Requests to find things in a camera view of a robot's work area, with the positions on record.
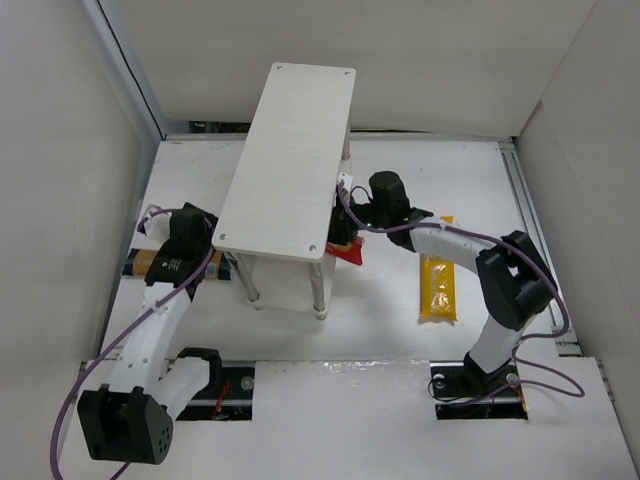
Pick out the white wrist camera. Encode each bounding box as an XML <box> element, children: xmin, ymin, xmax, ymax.
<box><xmin>136</xmin><ymin>204</ymin><xmax>171</xmax><ymax>245</ymax></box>
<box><xmin>336</xmin><ymin>172</ymin><xmax>353</xmax><ymax>200</ymax></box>

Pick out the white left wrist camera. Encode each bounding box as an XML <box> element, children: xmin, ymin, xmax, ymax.
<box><xmin>136</xmin><ymin>204</ymin><xmax>171</xmax><ymax>245</ymax></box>

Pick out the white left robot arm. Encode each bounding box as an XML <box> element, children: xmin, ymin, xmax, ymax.
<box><xmin>77</xmin><ymin>203</ymin><xmax>221</xmax><ymax>465</ymax></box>

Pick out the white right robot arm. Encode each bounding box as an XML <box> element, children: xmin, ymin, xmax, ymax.
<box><xmin>329</xmin><ymin>171</ymin><xmax>556</xmax><ymax>397</ymax></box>

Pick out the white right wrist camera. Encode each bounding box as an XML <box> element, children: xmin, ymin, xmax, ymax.
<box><xmin>336</xmin><ymin>172</ymin><xmax>353</xmax><ymax>200</ymax></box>

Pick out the white two-tier shelf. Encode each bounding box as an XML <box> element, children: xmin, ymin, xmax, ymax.
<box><xmin>213</xmin><ymin>63</ymin><xmax>356</xmax><ymax>320</ymax></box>

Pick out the red spaghetti bag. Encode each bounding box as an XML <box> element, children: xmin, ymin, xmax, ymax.
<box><xmin>325</xmin><ymin>236</ymin><xmax>364</xmax><ymax>266</ymax></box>

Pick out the blue-ended spaghetti box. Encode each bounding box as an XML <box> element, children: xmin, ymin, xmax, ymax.
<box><xmin>122</xmin><ymin>249</ymin><xmax>231</xmax><ymax>281</ymax></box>

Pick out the yellow spaghetti bag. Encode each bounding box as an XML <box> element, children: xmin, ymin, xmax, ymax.
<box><xmin>417</xmin><ymin>214</ymin><xmax>459</xmax><ymax>326</ymax></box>

